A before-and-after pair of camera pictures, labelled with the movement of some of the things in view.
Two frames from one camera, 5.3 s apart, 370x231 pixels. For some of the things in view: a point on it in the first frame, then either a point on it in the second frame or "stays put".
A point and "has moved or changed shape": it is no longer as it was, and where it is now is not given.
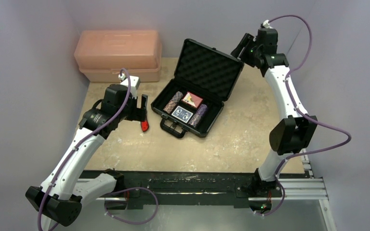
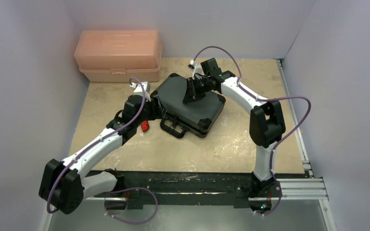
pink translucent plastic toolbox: x=100 y=55 stays put
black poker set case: x=204 y=78 has moved or changed shape
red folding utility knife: x=145 y=125 stays put
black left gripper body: x=131 y=114 to x=151 y=113
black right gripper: x=245 y=44 to x=194 y=88
